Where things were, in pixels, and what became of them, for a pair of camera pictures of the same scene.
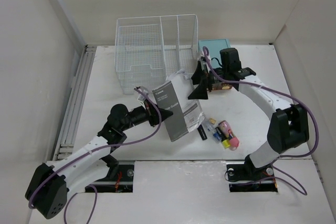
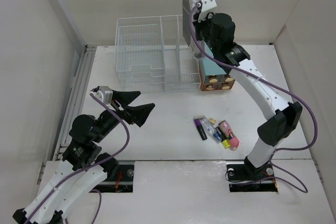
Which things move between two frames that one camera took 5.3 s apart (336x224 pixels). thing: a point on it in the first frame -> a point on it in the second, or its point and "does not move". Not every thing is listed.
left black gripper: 154,120 -> 138,114
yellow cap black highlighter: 226,141 does not move
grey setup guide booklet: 187,114 -> 189,0
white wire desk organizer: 149,50 does not move
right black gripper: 203,80 -> 198,25
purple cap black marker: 202,132 does not move
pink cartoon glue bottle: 234,141 does not move
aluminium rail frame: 65,146 does not move
